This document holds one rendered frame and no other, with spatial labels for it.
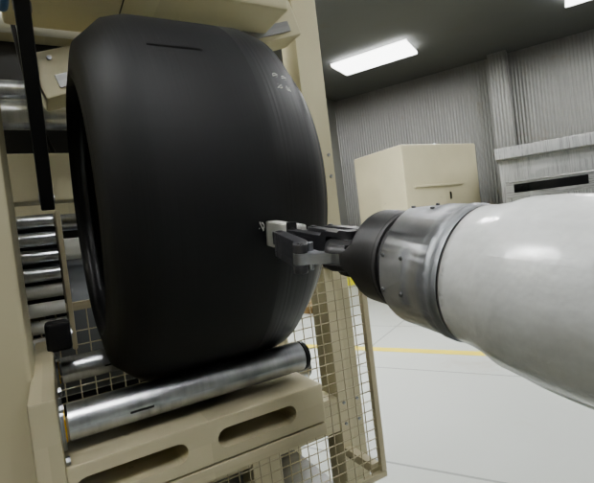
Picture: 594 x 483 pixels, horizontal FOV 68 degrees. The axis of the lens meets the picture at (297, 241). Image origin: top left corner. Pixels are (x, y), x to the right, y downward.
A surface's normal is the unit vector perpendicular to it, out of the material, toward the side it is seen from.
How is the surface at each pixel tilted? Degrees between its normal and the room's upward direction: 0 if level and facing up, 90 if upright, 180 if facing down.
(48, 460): 90
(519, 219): 35
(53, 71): 90
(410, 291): 102
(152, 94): 71
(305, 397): 90
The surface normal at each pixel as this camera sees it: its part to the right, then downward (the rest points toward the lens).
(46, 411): 0.50, -0.04
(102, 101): -0.28, -0.23
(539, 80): -0.51, 0.09
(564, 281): -0.79, -0.20
